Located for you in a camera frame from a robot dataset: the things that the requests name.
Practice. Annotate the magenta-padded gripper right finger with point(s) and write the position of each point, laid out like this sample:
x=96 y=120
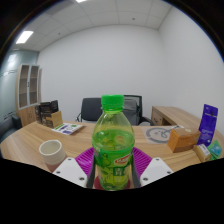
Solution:
x=155 y=170

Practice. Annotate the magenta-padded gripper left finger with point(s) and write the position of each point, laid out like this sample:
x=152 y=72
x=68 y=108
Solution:
x=70 y=170

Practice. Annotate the green drink bottle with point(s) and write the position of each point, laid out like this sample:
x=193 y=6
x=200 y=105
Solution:
x=113 y=146

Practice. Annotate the white and pink cup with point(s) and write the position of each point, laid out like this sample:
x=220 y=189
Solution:
x=52 y=153

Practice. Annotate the orange-brown cardboard box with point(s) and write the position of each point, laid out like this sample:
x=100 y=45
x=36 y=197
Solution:
x=182 y=140

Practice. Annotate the white printed leaflet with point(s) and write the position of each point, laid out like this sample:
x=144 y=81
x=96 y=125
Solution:
x=68 y=128

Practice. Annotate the small tan box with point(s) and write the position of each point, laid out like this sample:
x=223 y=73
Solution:
x=202 y=152

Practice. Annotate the wooden side desk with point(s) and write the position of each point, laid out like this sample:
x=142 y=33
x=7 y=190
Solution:
x=173 y=115

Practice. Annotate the grey mesh office chair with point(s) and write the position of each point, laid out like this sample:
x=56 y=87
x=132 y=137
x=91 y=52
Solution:
x=135 y=111

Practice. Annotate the black office chair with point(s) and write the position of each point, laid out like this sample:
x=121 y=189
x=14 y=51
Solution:
x=90 y=109

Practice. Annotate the small dark brown box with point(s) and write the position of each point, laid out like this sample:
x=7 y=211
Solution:
x=38 y=114

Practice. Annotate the dark printed box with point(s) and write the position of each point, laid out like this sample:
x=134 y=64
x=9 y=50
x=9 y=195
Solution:
x=49 y=106

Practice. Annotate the purple standing package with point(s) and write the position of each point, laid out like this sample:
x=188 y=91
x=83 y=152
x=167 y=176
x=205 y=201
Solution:
x=208 y=125

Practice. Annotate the wooden shelf unit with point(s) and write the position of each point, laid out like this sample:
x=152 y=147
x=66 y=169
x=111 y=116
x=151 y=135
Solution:
x=28 y=110

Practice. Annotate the dark sofa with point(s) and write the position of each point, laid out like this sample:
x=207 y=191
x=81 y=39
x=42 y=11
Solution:
x=8 y=126

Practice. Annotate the rectangular ceiling light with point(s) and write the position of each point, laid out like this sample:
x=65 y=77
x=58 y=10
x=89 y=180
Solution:
x=81 y=1
x=24 y=37

